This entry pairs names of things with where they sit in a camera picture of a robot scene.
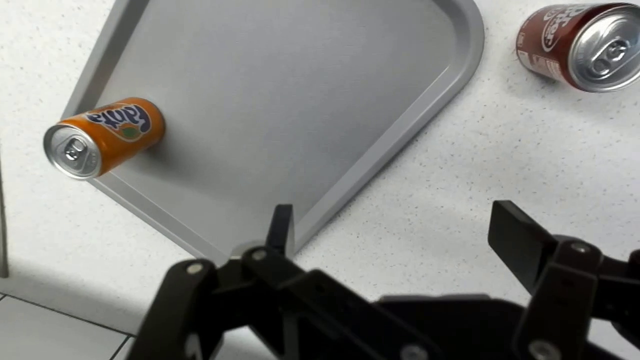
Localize dark red soda can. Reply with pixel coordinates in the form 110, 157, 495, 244
514, 0, 640, 94

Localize orange Fanta soda can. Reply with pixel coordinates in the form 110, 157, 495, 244
41, 96, 168, 183

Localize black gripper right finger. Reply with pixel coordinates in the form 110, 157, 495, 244
486, 197, 640, 360

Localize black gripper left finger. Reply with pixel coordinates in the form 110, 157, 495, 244
123, 201, 401, 360

